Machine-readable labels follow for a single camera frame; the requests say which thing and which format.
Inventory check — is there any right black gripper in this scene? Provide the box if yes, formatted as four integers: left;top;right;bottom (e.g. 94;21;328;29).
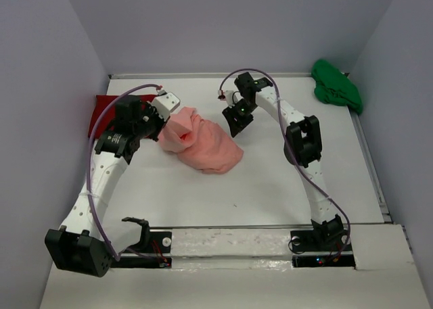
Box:
222;99;257;138

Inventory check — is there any pink t-shirt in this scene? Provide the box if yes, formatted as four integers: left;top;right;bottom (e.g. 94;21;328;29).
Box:
158;107;244;174

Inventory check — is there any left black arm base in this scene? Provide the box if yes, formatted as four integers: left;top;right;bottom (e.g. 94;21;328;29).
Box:
111;230;173;269

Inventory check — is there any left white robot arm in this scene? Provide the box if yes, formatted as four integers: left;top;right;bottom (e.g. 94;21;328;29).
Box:
45;92;180;277

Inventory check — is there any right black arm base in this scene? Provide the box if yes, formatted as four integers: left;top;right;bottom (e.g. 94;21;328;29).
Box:
288;230;356;268

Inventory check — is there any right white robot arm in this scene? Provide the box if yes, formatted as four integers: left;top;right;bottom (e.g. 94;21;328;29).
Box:
218;68;351;258

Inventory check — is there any folded red t-shirt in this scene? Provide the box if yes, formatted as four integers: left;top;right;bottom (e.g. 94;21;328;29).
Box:
88;94;155;139

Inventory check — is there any green t-shirt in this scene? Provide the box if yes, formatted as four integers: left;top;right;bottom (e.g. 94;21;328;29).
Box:
311;59;363;114

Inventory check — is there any white foam strip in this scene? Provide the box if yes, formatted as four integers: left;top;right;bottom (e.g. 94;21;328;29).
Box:
170;228;292;257

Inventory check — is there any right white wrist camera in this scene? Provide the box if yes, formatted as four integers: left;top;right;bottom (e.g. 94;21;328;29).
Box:
218;89;238;107

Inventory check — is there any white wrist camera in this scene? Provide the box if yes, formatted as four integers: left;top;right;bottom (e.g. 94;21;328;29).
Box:
151;90;181;121
218;89;238;107

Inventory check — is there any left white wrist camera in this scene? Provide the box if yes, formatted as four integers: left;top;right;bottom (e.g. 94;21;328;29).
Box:
151;90;181;121

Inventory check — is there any back aluminium rail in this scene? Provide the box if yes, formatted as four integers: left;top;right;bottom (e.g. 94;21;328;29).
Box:
108;72;311;80

